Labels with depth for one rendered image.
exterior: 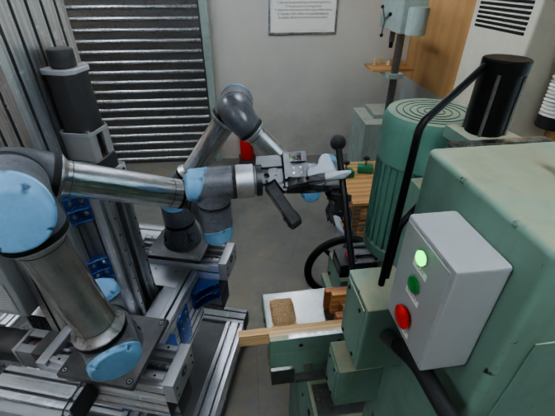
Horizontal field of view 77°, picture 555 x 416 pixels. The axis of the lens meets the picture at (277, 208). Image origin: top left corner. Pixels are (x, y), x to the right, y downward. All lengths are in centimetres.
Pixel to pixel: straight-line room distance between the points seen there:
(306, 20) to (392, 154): 307
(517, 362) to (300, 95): 352
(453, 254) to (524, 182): 13
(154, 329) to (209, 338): 74
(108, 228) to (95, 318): 36
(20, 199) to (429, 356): 60
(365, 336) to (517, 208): 30
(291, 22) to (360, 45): 71
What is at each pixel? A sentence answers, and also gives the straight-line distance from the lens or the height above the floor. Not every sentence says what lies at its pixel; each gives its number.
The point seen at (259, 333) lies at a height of 94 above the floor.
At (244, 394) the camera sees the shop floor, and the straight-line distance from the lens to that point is 195.
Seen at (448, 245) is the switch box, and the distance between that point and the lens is 40.
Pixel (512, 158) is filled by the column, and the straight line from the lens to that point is 53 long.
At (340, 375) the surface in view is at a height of 107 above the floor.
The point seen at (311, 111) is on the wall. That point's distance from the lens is 389.
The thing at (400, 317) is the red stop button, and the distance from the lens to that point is 47.
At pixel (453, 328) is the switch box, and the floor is 140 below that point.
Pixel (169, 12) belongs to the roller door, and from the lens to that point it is 367.
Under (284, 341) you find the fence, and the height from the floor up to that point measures 95.
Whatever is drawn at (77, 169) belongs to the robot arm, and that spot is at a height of 138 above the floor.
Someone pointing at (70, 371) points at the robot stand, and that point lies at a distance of 119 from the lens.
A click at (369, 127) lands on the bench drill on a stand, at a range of 303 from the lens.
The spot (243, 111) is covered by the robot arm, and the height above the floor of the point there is 134.
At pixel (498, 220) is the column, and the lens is 41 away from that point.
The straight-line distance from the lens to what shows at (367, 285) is 59.
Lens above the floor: 171
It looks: 33 degrees down
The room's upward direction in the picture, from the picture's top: straight up
